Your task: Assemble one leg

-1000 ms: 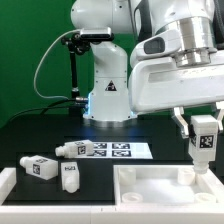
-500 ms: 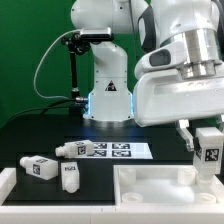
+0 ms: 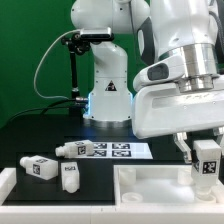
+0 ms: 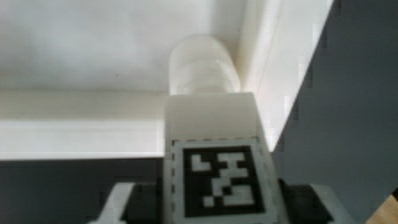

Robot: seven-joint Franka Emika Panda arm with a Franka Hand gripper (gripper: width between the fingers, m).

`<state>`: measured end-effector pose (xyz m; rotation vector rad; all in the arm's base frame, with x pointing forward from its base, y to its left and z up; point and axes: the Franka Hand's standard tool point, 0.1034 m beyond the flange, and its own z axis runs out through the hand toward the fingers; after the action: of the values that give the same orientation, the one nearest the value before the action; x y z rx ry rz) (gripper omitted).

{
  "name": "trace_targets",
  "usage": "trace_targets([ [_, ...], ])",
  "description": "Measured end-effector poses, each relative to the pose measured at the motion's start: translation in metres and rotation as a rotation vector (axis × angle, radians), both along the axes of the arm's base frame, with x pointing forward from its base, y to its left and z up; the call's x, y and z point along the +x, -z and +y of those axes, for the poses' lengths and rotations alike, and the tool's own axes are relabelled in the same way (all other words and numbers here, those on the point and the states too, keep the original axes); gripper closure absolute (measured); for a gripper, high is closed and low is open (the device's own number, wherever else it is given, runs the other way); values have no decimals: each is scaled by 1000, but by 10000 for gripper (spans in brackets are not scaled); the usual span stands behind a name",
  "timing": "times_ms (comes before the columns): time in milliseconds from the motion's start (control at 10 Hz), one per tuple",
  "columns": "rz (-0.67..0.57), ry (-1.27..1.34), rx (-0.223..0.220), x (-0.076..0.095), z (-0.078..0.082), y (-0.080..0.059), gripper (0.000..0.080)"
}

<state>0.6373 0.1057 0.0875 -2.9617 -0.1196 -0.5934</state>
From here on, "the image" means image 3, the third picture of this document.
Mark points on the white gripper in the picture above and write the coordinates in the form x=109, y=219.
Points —
x=162, y=110

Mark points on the white square tabletop part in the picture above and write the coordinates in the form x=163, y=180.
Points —
x=159, y=184

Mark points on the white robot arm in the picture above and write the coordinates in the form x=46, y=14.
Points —
x=180, y=90

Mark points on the printed marker tag sheet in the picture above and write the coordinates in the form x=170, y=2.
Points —
x=121, y=150

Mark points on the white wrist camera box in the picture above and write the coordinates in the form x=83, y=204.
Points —
x=167, y=70

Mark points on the silver camera on pole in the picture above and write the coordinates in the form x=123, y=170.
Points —
x=103, y=34

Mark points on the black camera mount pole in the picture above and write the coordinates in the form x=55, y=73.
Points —
x=76, y=47

